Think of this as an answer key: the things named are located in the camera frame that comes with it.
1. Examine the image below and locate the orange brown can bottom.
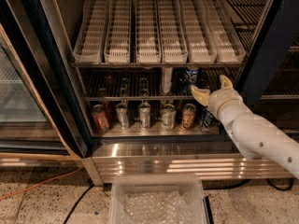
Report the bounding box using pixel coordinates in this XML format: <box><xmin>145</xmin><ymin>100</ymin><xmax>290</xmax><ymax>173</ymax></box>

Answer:
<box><xmin>181</xmin><ymin>104</ymin><xmax>196</xmax><ymax>130</ymax></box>

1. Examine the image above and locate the middle wire shelf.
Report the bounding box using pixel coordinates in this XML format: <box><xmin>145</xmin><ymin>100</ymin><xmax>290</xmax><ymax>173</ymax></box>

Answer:
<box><xmin>81</xmin><ymin>67</ymin><xmax>242</xmax><ymax>102</ymax></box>

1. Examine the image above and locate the black cable right floor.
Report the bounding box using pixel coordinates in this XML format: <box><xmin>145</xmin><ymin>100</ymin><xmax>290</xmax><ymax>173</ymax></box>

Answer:
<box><xmin>204</xmin><ymin>178</ymin><xmax>294</xmax><ymax>192</ymax></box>

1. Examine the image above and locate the black cable floor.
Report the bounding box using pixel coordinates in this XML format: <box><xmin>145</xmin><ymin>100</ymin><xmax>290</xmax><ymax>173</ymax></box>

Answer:
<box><xmin>63</xmin><ymin>184</ymin><xmax>95</xmax><ymax>224</ymax></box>
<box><xmin>204</xmin><ymin>178</ymin><xmax>294</xmax><ymax>192</ymax></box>

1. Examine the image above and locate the clear can organizer tray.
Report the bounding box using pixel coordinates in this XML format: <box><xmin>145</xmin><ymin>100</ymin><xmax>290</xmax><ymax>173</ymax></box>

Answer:
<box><xmin>73</xmin><ymin>0</ymin><xmax>108</xmax><ymax>63</ymax></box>
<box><xmin>104</xmin><ymin>0</ymin><xmax>132</xmax><ymax>63</ymax></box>
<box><xmin>180</xmin><ymin>0</ymin><xmax>217</xmax><ymax>64</ymax></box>
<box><xmin>202</xmin><ymin>0</ymin><xmax>246</xmax><ymax>64</ymax></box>
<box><xmin>135</xmin><ymin>0</ymin><xmax>161</xmax><ymax>64</ymax></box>
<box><xmin>156</xmin><ymin>0</ymin><xmax>188</xmax><ymax>64</ymax></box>

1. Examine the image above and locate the black cable left floor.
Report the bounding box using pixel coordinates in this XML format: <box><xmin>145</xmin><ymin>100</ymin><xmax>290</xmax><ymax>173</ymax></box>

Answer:
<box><xmin>63</xmin><ymin>184</ymin><xmax>95</xmax><ymax>224</ymax></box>

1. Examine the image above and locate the blue can bottom shelf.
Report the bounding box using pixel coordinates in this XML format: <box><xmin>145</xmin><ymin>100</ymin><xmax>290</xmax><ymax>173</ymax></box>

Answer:
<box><xmin>199</xmin><ymin>108</ymin><xmax>215</xmax><ymax>128</ymax></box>

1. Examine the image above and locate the white tall can middle shelf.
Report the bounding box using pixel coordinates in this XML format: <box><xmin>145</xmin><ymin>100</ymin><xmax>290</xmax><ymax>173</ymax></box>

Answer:
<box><xmin>161</xmin><ymin>67</ymin><xmax>173</xmax><ymax>94</ymax></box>

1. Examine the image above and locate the red soda can bottom shelf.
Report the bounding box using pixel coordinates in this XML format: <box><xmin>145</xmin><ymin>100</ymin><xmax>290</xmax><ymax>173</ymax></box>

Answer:
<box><xmin>92</xmin><ymin>105</ymin><xmax>109</xmax><ymax>131</ymax></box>

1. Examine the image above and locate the glass fridge door left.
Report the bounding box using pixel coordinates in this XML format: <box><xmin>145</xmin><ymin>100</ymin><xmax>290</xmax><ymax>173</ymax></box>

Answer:
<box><xmin>0</xmin><ymin>0</ymin><xmax>88</xmax><ymax>159</ymax></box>

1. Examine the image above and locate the clear plastic bin with ice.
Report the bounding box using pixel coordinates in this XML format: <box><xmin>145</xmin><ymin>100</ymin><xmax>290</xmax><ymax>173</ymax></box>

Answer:
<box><xmin>107</xmin><ymin>174</ymin><xmax>210</xmax><ymax>224</ymax></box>

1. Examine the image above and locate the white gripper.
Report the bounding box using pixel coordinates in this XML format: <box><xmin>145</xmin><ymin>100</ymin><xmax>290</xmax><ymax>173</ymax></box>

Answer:
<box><xmin>191</xmin><ymin>75</ymin><xmax>243</xmax><ymax>119</ymax></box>

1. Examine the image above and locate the green silver can bottom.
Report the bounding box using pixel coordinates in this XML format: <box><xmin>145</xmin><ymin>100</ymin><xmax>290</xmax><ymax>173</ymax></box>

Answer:
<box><xmin>161</xmin><ymin>104</ymin><xmax>176</xmax><ymax>131</ymax></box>

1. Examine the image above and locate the stainless steel fridge base grille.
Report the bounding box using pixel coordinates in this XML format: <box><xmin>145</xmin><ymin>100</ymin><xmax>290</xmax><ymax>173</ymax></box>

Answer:
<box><xmin>82</xmin><ymin>142</ymin><xmax>292</xmax><ymax>186</ymax></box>

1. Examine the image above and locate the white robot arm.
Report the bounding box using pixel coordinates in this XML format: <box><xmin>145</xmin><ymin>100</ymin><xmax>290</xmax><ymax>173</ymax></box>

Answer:
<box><xmin>191</xmin><ymin>75</ymin><xmax>299</xmax><ymax>178</ymax></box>

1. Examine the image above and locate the orange cable on floor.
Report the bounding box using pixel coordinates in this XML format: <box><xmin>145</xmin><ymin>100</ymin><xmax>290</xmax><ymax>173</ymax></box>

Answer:
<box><xmin>0</xmin><ymin>166</ymin><xmax>83</xmax><ymax>202</ymax></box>

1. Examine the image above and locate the blue can middle shelf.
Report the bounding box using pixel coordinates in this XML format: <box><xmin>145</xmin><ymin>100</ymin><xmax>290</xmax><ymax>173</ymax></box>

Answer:
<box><xmin>182</xmin><ymin>68</ymin><xmax>199</xmax><ymax>95</ymax></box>

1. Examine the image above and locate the blue can shelf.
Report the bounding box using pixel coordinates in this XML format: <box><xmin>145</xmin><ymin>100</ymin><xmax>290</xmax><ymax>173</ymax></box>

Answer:
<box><xmin>182</xmin><ymin>68</ymin><xmax>199</xmax><ymax>95</ymax></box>
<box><xmin>199</xmin><ymin>108</ymin><xmax>215</xmax><ymax>128</ymax></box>

